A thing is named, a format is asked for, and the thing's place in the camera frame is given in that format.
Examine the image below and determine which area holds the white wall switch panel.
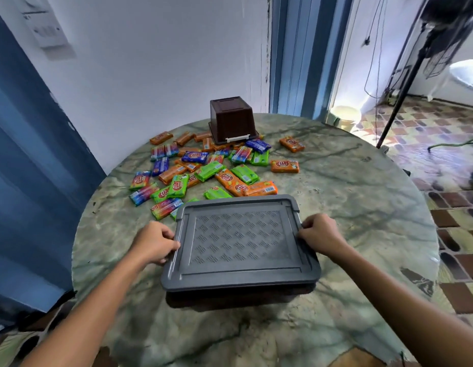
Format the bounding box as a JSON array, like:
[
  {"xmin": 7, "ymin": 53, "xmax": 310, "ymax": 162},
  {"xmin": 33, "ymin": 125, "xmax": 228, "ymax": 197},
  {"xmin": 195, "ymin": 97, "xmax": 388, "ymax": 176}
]
[{"xmin": 11, "ymin": 0, "xmax": 69, "ymax": 49}]

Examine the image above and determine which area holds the black standing fan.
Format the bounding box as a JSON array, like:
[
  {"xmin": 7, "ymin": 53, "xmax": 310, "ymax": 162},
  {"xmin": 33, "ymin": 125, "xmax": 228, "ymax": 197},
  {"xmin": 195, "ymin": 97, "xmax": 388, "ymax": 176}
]
[{"xmin": 376, "ymin": 0, "xmax": 473, "ymax": 150}]

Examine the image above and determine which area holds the blue door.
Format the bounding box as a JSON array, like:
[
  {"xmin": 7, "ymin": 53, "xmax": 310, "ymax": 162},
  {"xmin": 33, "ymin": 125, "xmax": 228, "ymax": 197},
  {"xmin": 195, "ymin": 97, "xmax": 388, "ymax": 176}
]
[{"xmin": 269, "ymin": 0, "xmax": 354, "ymax": 121}]

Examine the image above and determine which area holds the person's right hand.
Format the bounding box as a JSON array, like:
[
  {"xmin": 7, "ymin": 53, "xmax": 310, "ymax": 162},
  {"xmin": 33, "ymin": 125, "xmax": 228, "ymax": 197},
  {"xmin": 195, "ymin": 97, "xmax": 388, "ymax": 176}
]
[{"xmin": 298, "ymin": 213, "xmax": 350, "ymax": 259}]

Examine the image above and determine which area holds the white plastic bucket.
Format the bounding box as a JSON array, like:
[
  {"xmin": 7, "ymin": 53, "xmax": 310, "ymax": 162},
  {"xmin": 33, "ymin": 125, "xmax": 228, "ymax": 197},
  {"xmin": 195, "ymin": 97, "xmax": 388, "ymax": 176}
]
[{"xmin": 330, "ymin": 106, "xmax": 362, "ymax": 133}]

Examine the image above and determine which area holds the brown plastic box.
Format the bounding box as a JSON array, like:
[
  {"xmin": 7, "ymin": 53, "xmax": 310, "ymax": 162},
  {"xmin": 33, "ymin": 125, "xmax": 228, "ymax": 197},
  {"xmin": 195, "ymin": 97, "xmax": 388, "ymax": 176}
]
[{"xmin": 208, "ymin": 96, "xmax": 259, "ymax": 146}]

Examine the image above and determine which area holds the pile of colourful snack packets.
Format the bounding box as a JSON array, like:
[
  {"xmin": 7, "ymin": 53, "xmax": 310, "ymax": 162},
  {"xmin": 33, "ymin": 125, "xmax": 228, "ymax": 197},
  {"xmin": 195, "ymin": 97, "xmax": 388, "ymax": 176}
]
[{"xmin": 129, "ymin": 130, "xmax": 306, "ymax": 222}]

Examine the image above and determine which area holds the black hanging cable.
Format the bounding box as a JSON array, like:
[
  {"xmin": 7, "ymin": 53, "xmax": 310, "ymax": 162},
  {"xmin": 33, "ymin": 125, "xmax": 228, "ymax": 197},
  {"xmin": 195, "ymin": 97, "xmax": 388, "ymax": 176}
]
[{"xmin": 361, "ymin": 0, "xmax": 387, "ymax": 100}]

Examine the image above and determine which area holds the white plastic chair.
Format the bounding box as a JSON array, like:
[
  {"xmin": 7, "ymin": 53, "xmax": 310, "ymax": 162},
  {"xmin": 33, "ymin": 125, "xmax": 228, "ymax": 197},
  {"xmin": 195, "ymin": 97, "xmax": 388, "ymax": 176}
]
[{"xmin": 428, "ymin": 58, "xmax": 473, "ymax": 103}]

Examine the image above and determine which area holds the person's right forearm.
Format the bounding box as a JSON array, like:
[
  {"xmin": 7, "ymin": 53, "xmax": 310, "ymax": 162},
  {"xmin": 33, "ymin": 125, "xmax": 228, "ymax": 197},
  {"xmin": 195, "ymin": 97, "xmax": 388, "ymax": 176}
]
[{"xmin": 328, "ymin": 242, "xmax": 473, "ymax": 367}]

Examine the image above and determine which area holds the person's left forearm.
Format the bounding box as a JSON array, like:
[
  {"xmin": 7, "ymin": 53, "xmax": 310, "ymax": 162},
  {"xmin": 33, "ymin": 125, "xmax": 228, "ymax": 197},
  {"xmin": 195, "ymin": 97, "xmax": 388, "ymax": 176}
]
[{"xmin": 20, "ymin": 246, "xmax": 160, "ymax": 367}]

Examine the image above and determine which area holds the person's left hand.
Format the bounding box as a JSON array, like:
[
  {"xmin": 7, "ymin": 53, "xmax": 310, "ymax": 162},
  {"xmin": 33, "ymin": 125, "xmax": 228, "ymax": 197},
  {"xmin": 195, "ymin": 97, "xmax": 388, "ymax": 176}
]
[{"xmin": 129, "ymin": 221, "xmax": 181, "ymax": 266}]

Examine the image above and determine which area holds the grey plastic box lid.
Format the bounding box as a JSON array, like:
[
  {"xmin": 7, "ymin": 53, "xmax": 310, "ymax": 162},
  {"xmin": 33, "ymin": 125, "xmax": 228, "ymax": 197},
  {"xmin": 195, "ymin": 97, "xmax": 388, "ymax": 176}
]
[{"xmin": 161, "ymin": 194, "xmax": 321, "ymax": 293}]

